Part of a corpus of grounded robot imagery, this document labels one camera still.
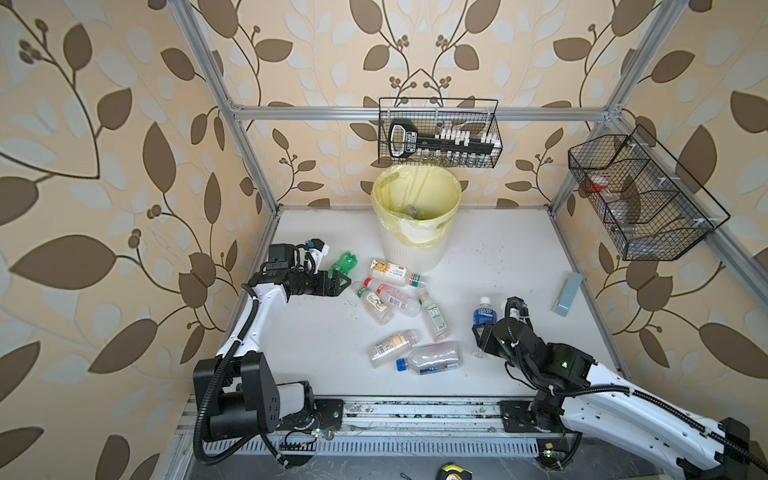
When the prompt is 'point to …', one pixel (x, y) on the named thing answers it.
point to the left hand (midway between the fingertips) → (336, 277)
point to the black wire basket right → (650, 208)
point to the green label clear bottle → (436, 321)
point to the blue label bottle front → (484, 314)
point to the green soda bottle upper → (345, 264)
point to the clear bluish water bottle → (409, 209)
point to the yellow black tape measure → (453, 471)
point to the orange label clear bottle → (390, 273)
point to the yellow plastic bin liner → (416, 203)
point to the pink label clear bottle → (397, 301)
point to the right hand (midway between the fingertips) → (479, 334)
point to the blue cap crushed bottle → (433, 358)
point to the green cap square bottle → (373, 304)
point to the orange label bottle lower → (390, 348)
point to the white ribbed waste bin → (415, 259)
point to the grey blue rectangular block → (566, 299)
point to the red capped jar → (598, 183)
